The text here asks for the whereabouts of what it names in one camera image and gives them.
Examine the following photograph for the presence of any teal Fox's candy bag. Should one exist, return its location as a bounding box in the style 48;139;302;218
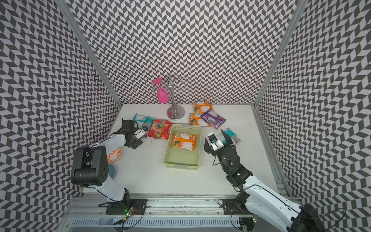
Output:
217;128;241;145

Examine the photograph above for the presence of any orange Fox's candy bag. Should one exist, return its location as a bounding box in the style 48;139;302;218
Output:
171;132;197;151

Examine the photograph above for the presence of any light green plastic basket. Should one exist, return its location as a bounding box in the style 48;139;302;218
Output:
164;124;202;170

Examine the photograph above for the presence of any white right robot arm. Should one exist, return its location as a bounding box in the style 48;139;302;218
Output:
204;131;326;232

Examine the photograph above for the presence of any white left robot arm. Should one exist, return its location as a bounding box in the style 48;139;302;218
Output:
70;120;141;205

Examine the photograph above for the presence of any teal candy bag left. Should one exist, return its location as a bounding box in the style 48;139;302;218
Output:
133;114;156;129

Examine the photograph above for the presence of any orange patterned plate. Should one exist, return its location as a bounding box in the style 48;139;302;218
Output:
107;148;121;163

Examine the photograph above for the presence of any red 100 candy bag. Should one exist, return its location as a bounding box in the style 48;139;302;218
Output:
148;119;173;140

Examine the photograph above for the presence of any orange candy bag under purple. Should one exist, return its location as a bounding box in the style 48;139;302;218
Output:
189;113;212;127

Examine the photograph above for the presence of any blue plate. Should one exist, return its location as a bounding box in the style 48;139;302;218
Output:
108;163;117;179

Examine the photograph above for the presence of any chrome glass holder stand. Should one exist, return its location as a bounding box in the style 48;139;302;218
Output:
165;74;185;121

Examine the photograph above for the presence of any pink plastic wine glass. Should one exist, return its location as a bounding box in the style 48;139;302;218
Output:
152;78;170;104

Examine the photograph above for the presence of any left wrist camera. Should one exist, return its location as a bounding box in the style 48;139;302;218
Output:
134;126;150;140

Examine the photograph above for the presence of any orange candy bag at wall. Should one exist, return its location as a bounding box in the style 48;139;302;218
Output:
192;101;213;114

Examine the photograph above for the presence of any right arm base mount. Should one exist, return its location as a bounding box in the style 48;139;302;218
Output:
220;192;251;215

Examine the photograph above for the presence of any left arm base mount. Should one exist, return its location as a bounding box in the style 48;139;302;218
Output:
105;199;148;215

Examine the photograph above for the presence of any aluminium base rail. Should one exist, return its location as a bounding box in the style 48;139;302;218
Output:
56;192;255;232

